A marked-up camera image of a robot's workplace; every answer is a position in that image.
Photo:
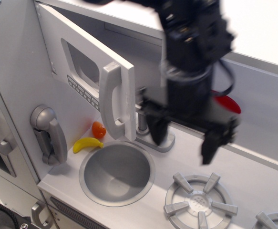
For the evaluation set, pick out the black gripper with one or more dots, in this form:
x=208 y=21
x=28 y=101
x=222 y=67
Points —
x=186 y=99

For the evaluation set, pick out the white toy microwave door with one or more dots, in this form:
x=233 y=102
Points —
x=103 y=78

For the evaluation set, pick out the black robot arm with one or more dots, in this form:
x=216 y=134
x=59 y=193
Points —
x=196 y=40

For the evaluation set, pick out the grey toy faucet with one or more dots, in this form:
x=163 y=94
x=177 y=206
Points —
x=144 y=137

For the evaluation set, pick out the red toy chili pepper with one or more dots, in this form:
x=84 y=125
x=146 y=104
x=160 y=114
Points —
x=227 y=102

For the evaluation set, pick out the grey toy stove burner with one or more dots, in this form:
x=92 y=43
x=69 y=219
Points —
x=199 y=202

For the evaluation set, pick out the grey round toy sink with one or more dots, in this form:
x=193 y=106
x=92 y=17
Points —
x=119 y=174

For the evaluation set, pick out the orange toy fruit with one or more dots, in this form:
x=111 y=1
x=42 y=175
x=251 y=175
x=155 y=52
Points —
x=98 y=130

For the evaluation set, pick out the white toy kitchen shelf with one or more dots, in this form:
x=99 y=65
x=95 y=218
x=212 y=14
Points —
x=256 y=92

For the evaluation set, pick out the yellow toy banana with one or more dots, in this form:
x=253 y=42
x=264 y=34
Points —
x=86 y=142

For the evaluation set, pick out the grey toy wall phone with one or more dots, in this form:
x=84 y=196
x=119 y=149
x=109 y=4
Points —
x=49 y=135

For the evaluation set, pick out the grey oven door handle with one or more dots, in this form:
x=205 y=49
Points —
x=41 y=216

